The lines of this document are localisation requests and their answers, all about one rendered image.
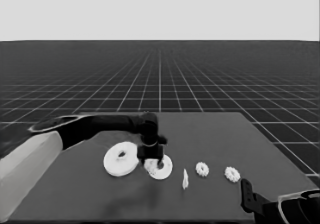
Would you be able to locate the small white toothed gear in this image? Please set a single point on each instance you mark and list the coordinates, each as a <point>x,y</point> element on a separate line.
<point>206,170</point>
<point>150,166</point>

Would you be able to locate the large white toothed gear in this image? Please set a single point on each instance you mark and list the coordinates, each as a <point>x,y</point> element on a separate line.
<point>236,175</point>

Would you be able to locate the large thick white disc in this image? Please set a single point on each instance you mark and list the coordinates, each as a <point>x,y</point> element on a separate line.
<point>113,165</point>

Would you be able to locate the small white T-shaped piece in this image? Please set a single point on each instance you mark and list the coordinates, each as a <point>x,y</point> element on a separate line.
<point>185,182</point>

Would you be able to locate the white round carrier with pins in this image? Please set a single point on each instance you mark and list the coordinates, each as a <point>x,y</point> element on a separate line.
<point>166,173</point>

